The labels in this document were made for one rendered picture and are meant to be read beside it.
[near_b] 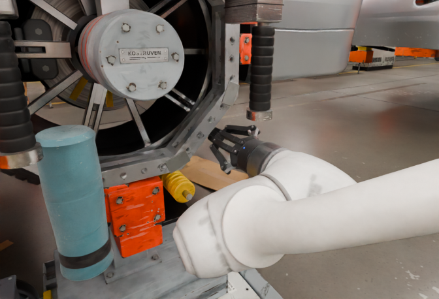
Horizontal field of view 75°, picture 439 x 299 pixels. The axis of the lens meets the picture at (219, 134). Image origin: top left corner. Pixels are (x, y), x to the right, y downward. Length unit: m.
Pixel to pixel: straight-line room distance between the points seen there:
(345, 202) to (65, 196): 0.39
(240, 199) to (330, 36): 0.83
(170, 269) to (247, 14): 0.74
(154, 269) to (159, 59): 0.67
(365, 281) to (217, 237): 1.01
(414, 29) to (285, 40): 1.91
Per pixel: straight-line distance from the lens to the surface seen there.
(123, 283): 0.95
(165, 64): 0.46
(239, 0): 0.49
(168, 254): 1.00
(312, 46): 1.05
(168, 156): 0.67
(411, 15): 2.78
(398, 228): 0.29
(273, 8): 0.47
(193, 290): 0.97
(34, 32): 0.76
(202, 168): 2.01
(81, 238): 0.55
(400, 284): 1.39
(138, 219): 0.70
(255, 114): 0.47
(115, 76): 0.44
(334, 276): 1.32
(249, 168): 0.56
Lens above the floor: 0.88
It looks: 19 degrees down
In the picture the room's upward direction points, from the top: straight up
